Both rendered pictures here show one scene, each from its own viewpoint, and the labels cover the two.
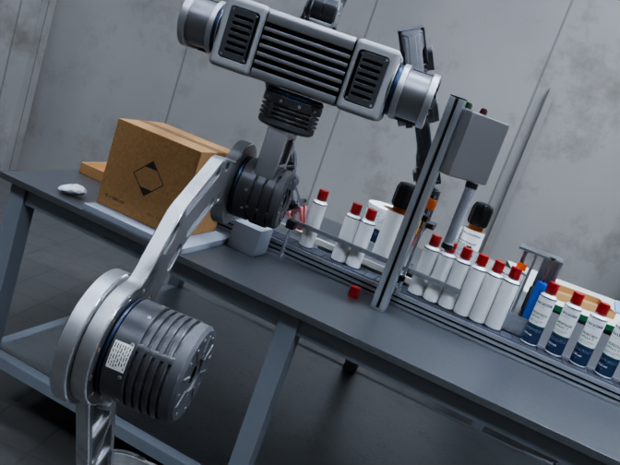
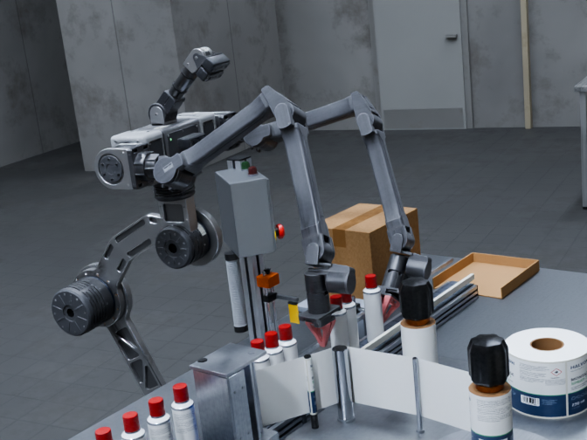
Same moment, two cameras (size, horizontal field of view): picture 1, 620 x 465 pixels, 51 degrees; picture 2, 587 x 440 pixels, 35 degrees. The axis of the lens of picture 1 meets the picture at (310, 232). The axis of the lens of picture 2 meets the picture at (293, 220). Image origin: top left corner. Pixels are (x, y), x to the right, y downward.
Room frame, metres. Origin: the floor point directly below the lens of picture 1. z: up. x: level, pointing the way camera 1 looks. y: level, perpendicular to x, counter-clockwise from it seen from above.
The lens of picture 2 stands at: (2.93, -2.39, 1.96)
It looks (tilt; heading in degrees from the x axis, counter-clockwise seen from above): 15 degrees down; 112
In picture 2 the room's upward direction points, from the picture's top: 6 degrees counter-clockwise
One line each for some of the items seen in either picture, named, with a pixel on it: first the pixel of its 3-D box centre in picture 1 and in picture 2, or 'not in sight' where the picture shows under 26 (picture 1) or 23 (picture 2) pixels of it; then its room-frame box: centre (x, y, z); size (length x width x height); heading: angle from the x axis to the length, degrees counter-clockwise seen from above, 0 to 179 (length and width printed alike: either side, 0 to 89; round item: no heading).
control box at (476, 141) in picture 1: (467, 145); (245, 210); (1.97, -0.35, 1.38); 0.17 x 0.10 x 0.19; 128
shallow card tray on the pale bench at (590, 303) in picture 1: (574, 297); not in sight; (3.28, -1.38, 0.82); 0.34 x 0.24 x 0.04; 89
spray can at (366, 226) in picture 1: (362, 238); (339, 331); (2.12, -0.17, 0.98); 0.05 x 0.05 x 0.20
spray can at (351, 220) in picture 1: (347, 232); (348, 324); (2.13, -0.12, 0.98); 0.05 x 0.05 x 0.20
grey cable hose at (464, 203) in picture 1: (459, 216); (236, 292); (1.94, -0.40, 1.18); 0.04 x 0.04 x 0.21
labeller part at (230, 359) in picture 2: (542, 253); (228, 359); (2.05, -0.71, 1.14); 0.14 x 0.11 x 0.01; 73
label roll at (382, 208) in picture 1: (386, 224); (548, 372); (2.68, -0.29, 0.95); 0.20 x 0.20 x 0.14
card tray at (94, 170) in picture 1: (135, 181); (486, 274); (2.37, 0.68, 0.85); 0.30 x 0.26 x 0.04; 73
